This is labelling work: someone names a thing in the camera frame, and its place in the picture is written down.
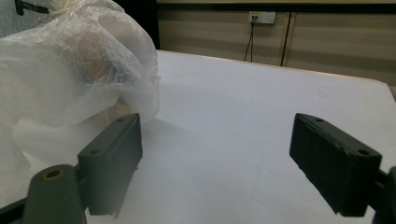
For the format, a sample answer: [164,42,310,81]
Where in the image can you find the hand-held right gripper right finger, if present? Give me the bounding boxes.
[289,113,383,217]

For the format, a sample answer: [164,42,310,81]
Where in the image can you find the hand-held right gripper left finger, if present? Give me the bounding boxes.
[78,112,144,217]

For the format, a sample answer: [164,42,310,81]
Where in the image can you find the clear plastic bag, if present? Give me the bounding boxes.
[0,0,162,209]

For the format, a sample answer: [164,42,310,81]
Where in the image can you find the black curtain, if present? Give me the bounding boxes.
[113,0,161,50]

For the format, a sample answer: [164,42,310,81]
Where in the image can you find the black horizontal bar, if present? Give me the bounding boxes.
[156,2,396,15]

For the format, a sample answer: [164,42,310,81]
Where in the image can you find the black wall cable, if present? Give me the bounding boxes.
[243,15,256,63]

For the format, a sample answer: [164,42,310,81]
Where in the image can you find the white wall socket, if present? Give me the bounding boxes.
[248,10,276,25]

